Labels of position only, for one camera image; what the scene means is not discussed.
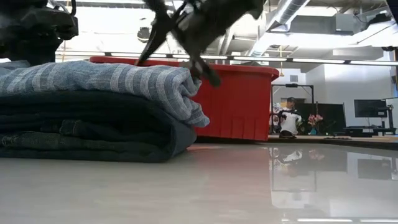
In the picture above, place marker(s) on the small black monitor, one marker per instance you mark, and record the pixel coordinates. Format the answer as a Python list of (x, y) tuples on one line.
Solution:
[(370, 108)]

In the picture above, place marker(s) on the pink flowers in pot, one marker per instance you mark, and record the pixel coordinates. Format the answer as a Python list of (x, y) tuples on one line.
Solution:
[(314, 119)]

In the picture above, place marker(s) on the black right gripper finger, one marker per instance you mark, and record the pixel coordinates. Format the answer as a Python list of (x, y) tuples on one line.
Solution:
[(160, 28), (205, 71)]

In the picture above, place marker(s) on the blue white striped shirt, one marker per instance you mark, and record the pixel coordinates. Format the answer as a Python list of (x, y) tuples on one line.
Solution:
[(93, 77)]

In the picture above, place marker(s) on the black overhead camera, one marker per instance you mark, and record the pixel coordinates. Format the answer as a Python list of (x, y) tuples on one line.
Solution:
[(143, 35)]

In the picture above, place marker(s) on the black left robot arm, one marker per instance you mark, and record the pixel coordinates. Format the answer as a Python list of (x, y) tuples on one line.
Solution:
[(31, 31)]

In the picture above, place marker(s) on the dark teal garment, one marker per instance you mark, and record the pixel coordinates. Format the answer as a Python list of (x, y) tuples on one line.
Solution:
[(93, 124)]

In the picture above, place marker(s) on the silver smooth ventilation duct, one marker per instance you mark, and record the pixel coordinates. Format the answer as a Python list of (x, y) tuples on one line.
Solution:
[(289, 12)]

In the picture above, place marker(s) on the person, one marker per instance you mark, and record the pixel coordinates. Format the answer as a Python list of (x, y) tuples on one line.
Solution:
[(290, 121)]

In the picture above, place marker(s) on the large black screen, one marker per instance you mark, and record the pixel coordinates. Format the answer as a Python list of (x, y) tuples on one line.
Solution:
[(332, 115)]

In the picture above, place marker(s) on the black desk monitor stand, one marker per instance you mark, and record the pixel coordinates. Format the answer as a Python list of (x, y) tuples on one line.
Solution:
[(385, 127)]

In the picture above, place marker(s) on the LED light bar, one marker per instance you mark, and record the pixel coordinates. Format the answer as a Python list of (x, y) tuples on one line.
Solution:
[(311, 60)]

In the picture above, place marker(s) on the black frame stand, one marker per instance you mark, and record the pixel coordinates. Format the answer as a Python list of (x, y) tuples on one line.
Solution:
[(292, 85)]

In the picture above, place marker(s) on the red plastic bin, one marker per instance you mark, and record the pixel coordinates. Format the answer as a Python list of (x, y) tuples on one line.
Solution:
[(242, 105)]

